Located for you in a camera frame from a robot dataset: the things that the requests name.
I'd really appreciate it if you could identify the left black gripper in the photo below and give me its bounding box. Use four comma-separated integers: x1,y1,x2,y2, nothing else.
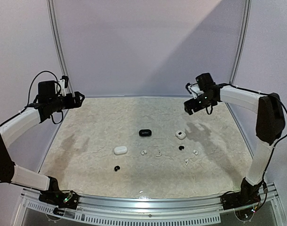
49,91,85,112

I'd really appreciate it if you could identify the white charging case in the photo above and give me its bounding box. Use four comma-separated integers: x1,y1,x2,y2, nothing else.
113,146,128,155
175,130,186,140

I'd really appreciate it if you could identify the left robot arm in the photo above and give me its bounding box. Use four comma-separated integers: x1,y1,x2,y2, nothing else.
0,79,85,204

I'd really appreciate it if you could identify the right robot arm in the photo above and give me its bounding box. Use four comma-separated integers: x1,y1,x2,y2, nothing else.
184,82,286,205

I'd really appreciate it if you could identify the black charging case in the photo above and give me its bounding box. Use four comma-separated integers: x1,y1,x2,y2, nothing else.
139,129,152,137

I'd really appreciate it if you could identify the white closed charging case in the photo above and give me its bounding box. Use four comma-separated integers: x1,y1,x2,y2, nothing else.
113,146,128,155

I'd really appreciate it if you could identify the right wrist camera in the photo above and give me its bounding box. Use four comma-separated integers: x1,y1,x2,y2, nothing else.
185,83,201,99

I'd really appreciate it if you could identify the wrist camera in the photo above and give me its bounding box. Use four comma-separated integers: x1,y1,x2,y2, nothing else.
185,83,201,99
59,75,69,97

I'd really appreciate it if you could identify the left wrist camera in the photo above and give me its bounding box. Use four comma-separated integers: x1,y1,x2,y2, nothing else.
59,75,69,97

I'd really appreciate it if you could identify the right aluminium frame post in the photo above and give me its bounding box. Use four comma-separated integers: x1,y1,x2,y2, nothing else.
229,0,251,84

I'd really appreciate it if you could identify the aluminium frame post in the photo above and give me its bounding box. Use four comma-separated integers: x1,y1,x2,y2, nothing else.
229,0,251,84
46,0,75,98

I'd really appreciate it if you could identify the left aluminium frame post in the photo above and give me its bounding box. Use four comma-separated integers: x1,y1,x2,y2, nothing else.
46,0,75,98

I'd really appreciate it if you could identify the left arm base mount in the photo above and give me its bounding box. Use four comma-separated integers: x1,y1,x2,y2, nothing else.
39,190,80,210

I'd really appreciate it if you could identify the aluminium front rail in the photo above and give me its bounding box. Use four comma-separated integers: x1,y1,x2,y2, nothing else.
14,184,287,226

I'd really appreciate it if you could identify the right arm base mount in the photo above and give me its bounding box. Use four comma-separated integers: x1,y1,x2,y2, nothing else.
220,188,261,210

